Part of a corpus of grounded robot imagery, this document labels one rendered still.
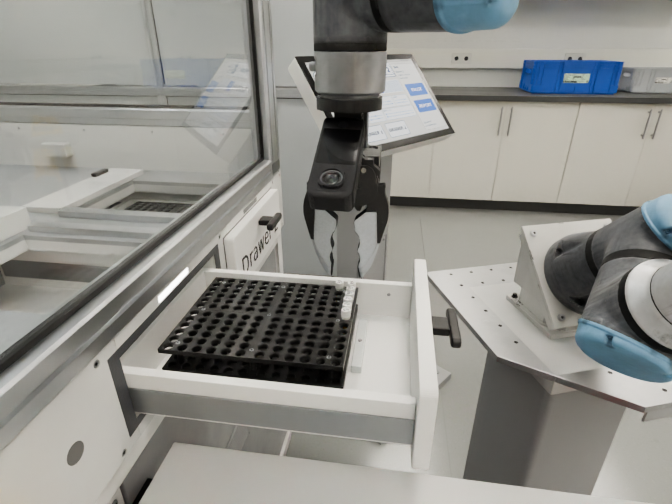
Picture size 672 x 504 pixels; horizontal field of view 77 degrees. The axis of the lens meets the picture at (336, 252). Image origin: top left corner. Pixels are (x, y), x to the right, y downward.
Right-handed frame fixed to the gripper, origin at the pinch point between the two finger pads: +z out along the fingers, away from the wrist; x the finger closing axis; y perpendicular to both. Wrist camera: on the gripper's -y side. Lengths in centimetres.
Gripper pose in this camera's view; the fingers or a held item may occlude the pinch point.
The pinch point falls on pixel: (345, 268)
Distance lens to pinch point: 52.8
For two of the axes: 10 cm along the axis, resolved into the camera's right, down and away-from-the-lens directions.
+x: -9.9, -0.6, 1.3
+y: 1.5, -4.4, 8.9
